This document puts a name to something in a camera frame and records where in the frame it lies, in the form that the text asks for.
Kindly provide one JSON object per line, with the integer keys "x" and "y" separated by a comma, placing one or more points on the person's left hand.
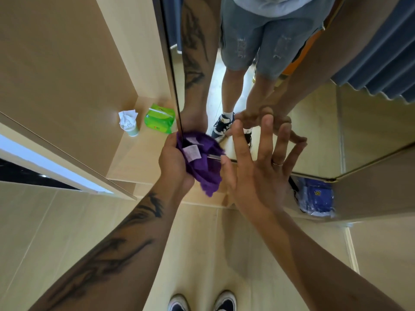
{"x": 173, "y": 171}

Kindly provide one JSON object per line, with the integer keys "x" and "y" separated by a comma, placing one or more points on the person's right hand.
{"x": 259, "y": 184}

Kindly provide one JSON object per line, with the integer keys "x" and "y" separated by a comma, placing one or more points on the purple cleaning cloth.
{"x": 207, "y": 171}

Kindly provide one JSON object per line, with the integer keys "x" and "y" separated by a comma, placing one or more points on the pull-out wardrobe mirror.
{"x": 356, "y": 126}

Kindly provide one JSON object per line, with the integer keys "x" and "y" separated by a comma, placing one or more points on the person's left forearm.
{"x": 123, "y": 255}

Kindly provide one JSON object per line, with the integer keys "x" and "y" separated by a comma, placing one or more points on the person's right forearm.
{"x": 324, "y": 272}

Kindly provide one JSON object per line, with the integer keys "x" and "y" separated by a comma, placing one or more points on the person's right black-white sneaker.
{"x": 225, "y": 302}

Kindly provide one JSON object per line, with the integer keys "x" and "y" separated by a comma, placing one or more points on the person's black-white sneaker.
{"x": 178, "y": 304}
{"x": 225, "y": 302}

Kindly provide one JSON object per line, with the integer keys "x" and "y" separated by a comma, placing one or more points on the person's left black-white sneaker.
{"x": 178, "y": 304}

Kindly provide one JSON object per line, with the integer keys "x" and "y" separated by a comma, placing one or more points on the light wooden wardrobe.
{"x": 65, "y": 61}

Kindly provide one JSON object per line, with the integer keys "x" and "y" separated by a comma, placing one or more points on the green tissue packet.
{"x": 159, "y": 119}

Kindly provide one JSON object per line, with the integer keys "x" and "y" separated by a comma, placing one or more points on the blue plastic bag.
{"x": 317, "y": 197}

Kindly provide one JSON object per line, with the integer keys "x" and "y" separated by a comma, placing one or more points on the paper cup with tissue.
{"x": 129, "y": 121}

